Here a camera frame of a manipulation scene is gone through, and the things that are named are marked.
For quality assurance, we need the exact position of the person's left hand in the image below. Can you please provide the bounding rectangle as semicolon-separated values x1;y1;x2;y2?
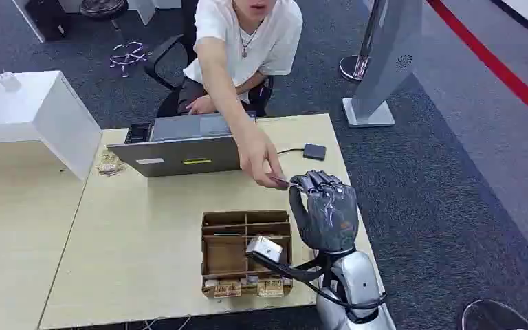
186;94;218;116

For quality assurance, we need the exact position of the person's right hand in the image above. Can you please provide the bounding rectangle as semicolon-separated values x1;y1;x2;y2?
235;126;289;190

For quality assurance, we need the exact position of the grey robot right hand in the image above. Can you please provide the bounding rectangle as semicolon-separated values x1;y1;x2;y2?
288;170;360;254

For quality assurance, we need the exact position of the dark card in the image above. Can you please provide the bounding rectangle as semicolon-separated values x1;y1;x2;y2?
270;175;296;189

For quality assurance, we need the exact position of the grey laptop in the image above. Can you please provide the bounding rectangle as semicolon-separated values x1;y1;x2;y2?
106;113;257;179

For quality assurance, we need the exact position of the black office chair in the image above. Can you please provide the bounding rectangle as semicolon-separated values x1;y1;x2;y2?
143;0;275;118

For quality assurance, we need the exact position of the black adapter box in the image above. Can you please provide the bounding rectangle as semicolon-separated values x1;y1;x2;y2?
302;142;328;162

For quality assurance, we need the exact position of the chrome chair base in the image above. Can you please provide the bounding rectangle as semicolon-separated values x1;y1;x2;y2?
108;40;149;79

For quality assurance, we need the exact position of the person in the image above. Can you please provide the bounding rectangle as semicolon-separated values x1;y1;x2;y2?
177;0;305;190

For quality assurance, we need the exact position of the printed card in box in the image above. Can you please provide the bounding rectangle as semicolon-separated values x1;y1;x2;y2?
213;279;243;299
256;278;285;298

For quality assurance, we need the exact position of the wooden card box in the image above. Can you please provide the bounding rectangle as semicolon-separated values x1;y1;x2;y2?
200;210;294;300

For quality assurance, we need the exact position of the stack of printed cards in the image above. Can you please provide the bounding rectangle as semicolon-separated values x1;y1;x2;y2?
95;149;127;177

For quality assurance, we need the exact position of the black round stool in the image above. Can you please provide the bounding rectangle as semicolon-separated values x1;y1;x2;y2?
79;0;130;22

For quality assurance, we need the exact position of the grey display stand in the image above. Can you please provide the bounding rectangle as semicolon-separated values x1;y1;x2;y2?
342;0;425;128

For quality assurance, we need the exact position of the white desk partition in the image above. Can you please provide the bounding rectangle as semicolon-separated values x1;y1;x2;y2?
0;69;104;182

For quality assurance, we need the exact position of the black cabinet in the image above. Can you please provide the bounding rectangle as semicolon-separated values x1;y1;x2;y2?
12;0;73;44

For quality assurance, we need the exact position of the dark chair back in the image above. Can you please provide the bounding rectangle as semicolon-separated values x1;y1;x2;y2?
461;299;528;330

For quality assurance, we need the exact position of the white charger plug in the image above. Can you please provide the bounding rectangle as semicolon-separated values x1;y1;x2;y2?
0;69;23;93

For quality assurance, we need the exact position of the red floor tape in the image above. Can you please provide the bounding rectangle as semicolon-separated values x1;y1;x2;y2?
426;0;528;130

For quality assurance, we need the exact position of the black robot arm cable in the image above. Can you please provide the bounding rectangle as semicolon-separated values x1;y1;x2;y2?
245;251;388;320

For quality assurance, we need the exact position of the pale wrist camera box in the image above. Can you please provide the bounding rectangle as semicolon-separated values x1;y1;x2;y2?
245;235;285;265

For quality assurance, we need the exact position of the pendant necklace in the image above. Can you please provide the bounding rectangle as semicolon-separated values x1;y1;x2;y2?
238;19;265;59

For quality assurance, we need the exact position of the chrome stanchion post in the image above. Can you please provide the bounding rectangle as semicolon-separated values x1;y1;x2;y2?
338;0;388;83

